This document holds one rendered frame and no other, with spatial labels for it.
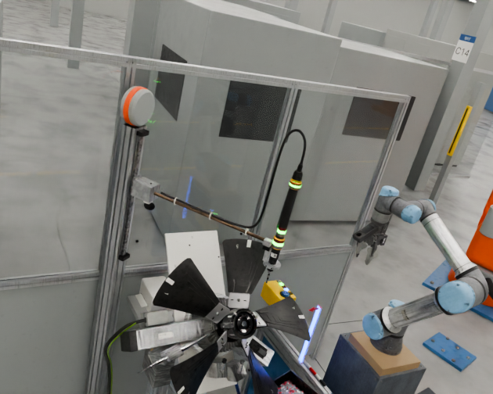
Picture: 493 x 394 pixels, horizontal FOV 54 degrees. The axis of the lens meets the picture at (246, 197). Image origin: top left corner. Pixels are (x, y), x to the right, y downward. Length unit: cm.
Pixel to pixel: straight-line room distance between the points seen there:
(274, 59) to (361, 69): 144
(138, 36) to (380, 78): 271
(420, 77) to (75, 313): 470
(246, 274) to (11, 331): 118
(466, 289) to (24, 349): 202
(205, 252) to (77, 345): 92
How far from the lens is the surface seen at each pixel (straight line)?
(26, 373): 281
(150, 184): 207
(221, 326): 203
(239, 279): 204
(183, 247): 218
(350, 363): 247
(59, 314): 260
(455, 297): 199
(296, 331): 214
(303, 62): 451
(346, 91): 275
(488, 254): 551
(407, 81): 598
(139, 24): 567
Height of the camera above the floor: 240
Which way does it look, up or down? 23 degrees down
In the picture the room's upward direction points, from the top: 14 degrees clockwise
